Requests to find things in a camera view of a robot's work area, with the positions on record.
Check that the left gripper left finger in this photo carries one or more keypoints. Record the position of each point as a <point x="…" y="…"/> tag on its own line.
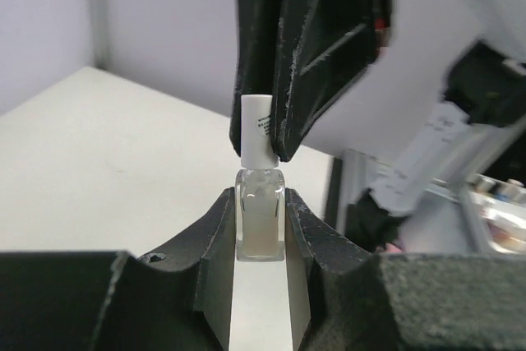
<point x="176" y="297"/>

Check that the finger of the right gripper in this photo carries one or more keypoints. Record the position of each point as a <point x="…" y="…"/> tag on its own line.
<point x="323" y="47"/>
<point x="258" y="25"/>

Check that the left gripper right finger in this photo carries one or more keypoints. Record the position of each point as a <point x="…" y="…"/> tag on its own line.
<point x="344" y="298"/>

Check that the clear nail polish bottle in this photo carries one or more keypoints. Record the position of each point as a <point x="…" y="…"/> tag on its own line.
<point x="259" y="201"/>

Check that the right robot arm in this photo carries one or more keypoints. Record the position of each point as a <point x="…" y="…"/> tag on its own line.
<point x="481" y="90"/>

